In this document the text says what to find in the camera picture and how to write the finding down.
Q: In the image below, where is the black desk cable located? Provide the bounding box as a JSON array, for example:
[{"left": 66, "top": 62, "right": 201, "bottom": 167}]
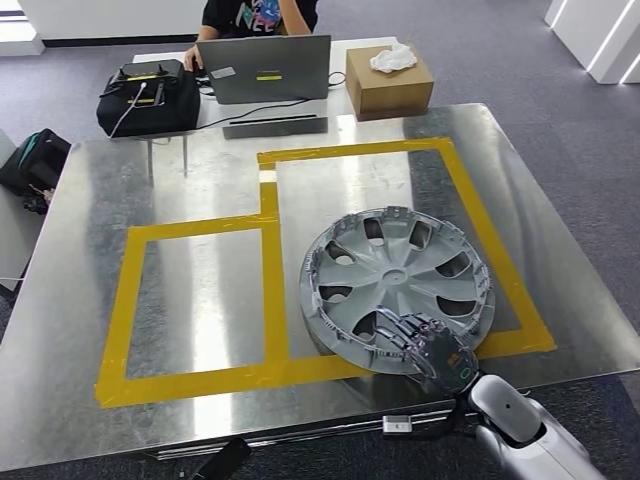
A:
[{"left": 197, "top": 69, "right": 347, "bottom": 132}]

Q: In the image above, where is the brown cardboard box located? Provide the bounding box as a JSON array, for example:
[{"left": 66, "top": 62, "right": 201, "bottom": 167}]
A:
[{"left": 345, "top": 44, "right": 435, "bottom": 123}]

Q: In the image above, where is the black remote controller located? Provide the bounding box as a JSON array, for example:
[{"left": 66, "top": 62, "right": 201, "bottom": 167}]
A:
[{"left": 112, "top": 59, "right": 185, "bottom": 107}]

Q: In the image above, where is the grey plastic wheel hubcap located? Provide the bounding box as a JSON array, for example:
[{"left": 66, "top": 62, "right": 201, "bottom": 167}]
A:
[{"left": 299, "top": 206, "right": 497, "bottom": 378}]

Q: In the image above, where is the black backpack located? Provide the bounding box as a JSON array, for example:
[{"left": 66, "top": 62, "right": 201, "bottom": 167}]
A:
[{"left": 0, "top": 127, "right": 72, "bottom": 215}]

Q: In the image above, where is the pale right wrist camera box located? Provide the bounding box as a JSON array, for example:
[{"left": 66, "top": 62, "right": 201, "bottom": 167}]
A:
[{"left": 382, "top": 415, "right": 414, "bottom": 437}]

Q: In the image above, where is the black equipment bag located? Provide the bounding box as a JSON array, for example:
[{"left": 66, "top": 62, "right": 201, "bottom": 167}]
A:
[{"left": 96, "top": 59, "right": 202, "bottom": 139}]

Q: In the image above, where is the person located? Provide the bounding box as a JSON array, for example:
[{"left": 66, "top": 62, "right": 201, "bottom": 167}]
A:
[{"left": 183, "top": 0, "right": 320, "bottom": 73}]

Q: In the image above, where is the grey laptop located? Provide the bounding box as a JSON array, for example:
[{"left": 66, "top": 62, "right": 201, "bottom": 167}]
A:
[{"left": 196, "top": 34, "right": 332, "bottom": 106}]

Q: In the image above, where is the white charging cable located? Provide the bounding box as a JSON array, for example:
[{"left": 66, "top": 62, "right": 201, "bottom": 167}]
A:
[{"left": 108, "top": 81, "right": 147, "bottom": 139}]

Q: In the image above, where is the person's hand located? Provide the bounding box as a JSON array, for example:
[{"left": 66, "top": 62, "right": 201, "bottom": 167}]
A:
[{"left": 183, "top": 44, "right": 206, "bottom": 73}]

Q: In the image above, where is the stainless steel workbench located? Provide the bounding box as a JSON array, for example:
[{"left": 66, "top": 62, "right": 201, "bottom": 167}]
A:
[{"left": 0, "top": 102, "right": 640, "bottom": 473}]

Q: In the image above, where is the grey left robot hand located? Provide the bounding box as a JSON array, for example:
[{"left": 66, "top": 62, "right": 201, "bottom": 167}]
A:
[{"left": 192, "top": 437, "right": 252, "bottom": 480}]

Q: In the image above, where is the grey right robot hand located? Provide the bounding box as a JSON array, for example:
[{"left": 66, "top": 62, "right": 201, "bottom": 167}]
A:
[{"left": 372, "top": 305, "right": 480, "bottom": 399}]

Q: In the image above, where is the white desk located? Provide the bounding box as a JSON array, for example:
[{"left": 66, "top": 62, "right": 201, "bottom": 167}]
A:
[{"left": 132, "top": 36, "right": 401, "bottom": 130}]

